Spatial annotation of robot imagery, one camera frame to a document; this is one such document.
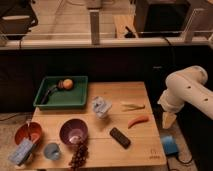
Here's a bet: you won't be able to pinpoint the dark red grape bunch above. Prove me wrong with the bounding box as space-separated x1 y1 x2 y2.
69 143 88 171

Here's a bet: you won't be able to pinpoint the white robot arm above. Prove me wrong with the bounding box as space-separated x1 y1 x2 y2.
158 66 213 129

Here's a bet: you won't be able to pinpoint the blue box on floor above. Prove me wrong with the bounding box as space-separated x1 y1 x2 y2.
161 136 179 155

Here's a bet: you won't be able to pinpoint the orange carrot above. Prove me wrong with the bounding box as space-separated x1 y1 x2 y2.
127 116 149 129

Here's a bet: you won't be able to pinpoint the pale green bean pods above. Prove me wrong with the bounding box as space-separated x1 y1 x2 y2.
121 102 145 111

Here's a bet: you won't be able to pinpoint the black remote control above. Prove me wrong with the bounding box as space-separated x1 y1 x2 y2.
110 127 131 149

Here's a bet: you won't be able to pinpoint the purple bowl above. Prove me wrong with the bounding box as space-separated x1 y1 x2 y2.
59 119 88 146

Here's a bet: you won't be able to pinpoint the green plastic tray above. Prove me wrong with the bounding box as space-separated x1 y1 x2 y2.
33 76 88 110

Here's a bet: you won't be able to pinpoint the black monitor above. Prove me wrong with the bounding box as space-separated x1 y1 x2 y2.
133 0 190 32

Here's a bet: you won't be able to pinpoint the orange fruit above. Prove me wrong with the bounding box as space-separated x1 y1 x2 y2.
63 79 74 90

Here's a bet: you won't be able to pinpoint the blue cup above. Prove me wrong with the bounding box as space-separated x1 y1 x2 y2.
43 143 61 160

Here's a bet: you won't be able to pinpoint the red bowl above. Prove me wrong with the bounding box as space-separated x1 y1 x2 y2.
14 122 43 145

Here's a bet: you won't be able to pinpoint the blue sponge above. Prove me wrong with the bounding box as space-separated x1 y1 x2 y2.
8 138 34 166

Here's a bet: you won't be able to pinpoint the black office chair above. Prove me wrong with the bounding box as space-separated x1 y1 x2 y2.
0 0 38 40

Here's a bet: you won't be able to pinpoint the black handled brush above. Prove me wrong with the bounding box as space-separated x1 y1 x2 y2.
41 80 64 104

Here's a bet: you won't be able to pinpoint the metal post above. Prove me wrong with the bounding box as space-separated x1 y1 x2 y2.
89 10 100 45

